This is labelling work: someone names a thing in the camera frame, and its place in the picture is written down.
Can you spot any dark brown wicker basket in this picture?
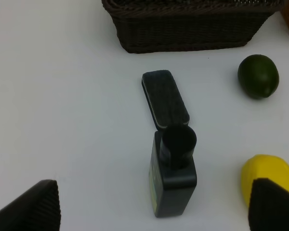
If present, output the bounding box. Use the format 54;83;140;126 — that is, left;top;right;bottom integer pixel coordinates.
102;0;285;54

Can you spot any yellow lemon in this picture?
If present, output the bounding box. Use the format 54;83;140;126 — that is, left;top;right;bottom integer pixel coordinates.
240;154;289;206

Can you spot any green lime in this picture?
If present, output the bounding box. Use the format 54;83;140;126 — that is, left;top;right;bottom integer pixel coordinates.
237;54;279;99

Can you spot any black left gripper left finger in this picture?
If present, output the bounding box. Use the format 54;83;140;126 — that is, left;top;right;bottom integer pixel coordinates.
0;180;61;231

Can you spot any black whiteboard eraser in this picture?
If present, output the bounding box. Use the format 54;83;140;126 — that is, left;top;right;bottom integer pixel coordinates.
142;70;190;130

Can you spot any black rectangular bottle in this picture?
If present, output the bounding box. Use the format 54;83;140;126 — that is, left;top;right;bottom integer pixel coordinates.
149;125;197;218

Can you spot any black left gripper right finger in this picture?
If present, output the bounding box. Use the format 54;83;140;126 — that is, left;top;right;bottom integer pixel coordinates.
248;178;289;231

